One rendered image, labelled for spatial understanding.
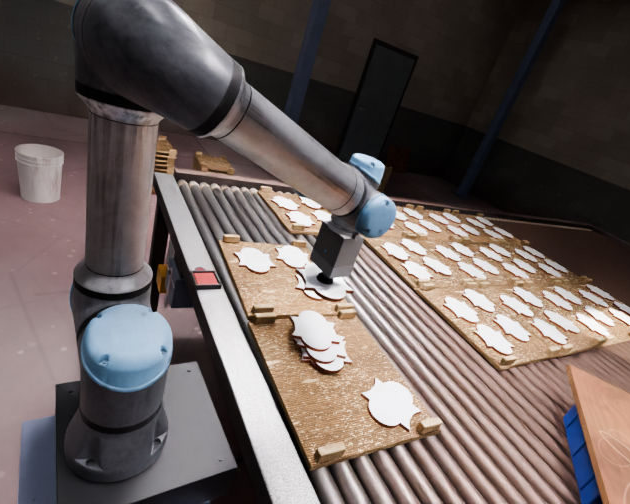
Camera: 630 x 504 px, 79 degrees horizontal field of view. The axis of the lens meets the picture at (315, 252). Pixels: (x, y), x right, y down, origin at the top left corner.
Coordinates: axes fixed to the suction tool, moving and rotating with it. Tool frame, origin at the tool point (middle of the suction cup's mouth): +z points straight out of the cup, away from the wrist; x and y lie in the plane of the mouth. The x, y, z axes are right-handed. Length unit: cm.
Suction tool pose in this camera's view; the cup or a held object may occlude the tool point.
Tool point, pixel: (323, 283)
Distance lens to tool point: 93.3
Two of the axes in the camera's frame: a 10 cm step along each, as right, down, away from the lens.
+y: -5.5, -5.2, 6.5
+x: -7.8, 0.4, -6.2
